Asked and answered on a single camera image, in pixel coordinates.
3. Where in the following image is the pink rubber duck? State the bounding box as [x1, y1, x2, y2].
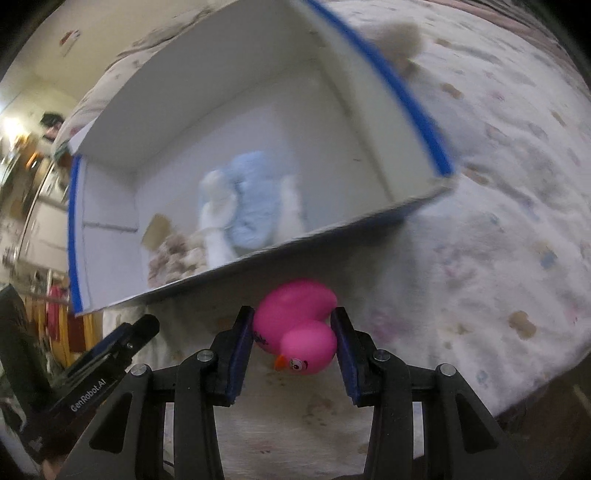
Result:
[252, 279, 338, 375]

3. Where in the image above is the white fluffy sock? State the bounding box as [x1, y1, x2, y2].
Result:
[198, 170, 305, 269]

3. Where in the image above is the white box blue tape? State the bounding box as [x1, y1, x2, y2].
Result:
[68, 1, 454, 314]

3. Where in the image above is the beige soft piece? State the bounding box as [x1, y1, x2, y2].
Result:
[141, 213, 171, 252]

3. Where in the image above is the light blue fluffy sock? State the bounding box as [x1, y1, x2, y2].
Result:
[198, 151, 280, 250]

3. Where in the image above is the white patterned fleece blanket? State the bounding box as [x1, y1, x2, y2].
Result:
[137, 1, 590, 479]

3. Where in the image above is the cream ruffled scrunchie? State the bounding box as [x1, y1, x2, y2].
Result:
[147, 231, 208, 288]

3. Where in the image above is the cream fluffy plush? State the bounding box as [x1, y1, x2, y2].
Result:
[363, 20, 425, 78]

